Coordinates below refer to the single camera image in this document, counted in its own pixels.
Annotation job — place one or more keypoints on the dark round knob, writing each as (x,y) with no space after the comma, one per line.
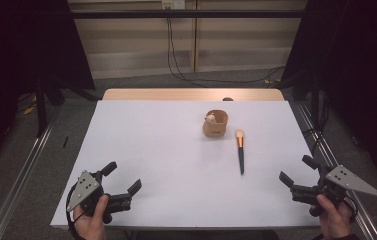
(227,99)

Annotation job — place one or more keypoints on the small black stick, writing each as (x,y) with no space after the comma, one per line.
(65,142)

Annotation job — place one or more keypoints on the black metal stand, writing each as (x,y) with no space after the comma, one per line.
(315,100)
(41,110)

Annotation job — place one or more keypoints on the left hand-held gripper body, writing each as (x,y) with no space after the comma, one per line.
(86,190)

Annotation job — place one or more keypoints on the black curtain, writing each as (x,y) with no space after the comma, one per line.
(16,50)
(359,66)

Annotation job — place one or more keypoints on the aluminium rail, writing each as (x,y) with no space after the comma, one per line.
(322,143)
(22,173)

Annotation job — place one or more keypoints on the black horizontal bar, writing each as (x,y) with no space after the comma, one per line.
(142,14)

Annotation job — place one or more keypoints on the white wall outlet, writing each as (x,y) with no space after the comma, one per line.
(173,4)

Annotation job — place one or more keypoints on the brown cup with small figure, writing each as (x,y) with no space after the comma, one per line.
(216,128)

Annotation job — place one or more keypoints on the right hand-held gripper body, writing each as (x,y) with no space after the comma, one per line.
(349,181)

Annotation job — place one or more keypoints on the white table board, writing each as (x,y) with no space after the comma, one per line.
(162,160)

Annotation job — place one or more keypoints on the person's right hand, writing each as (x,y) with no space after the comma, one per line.
(334,220)

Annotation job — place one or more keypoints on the yellow tape strip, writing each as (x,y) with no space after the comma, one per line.
(29,109)

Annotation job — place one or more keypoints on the wooden table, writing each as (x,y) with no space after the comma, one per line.
(176,94)

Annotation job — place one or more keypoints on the person's left hand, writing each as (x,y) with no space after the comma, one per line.
(91,226)

